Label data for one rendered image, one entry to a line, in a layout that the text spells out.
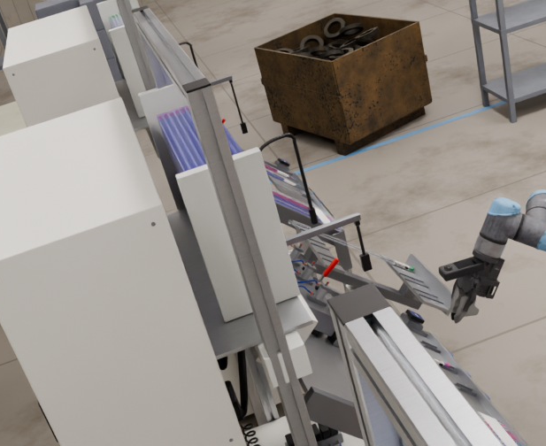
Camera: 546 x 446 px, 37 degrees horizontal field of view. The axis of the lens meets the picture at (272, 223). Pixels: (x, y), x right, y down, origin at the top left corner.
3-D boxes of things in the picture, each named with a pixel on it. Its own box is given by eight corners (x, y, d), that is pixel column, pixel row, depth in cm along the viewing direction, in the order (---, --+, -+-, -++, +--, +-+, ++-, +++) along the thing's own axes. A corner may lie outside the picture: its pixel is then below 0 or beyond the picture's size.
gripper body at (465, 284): (492, 302, 220) (509, 262, 216) (465, 297, 217) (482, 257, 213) (479, 288, 226) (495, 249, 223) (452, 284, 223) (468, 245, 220)
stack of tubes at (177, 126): (234, 195, 211) (204, 98, 198) (288, 285, 165) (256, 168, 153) (188, 211, 209) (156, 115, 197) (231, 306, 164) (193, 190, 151)
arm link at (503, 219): (526, 210, 208) (493, 199, 210) (509, 249, 212) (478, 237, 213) (524, 203, 216) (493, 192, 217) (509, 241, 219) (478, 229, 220)
